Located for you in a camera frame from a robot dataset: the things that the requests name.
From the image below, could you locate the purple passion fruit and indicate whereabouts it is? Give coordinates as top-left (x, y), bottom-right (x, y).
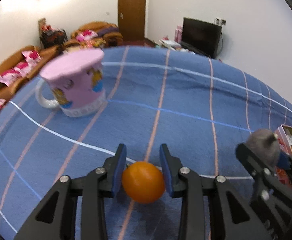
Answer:
top-left (245, 129), bottom-right (281, 167)

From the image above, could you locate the small tangerine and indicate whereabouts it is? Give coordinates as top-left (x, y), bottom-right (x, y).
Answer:
top-left (122, 161), bottom-right (166, 204)

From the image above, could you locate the pink tin box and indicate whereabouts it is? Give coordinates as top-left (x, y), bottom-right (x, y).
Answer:
top-left (275, 125), bottom-right (292, 156)

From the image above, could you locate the blue checked tablecloth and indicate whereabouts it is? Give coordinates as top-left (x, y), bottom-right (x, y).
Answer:
top-left (0, 47), bottom-right (292, 239)

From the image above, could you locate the black television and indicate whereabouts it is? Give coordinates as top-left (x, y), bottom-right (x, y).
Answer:
top-left (180, 17), bottom-right (222, 59)

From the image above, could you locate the pink cartoon mug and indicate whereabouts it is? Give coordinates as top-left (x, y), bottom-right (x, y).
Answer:
top-left (35, 48), bottom-right (106, 118)

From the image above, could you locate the white tv stand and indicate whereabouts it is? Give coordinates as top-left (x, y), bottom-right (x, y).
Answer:
top-left (159, 40), bottom-right (194, 54)

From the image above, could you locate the orange leather sofa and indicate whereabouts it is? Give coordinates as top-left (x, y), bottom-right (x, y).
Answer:
top-left (0, 45), bottom-right (61, 101)

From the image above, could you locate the dark shelf with items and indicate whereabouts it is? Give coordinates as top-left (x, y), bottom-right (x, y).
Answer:
top-left (38, 18), bottom-right (68, 49)

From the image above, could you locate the orange leather armchair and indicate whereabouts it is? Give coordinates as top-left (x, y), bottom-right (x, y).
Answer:
top-left (62, 21), bottom-right (123, 49)

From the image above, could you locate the brown wooden door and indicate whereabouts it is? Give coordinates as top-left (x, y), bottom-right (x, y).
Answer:
top-left (118, 0), bottom-right (146, 42)

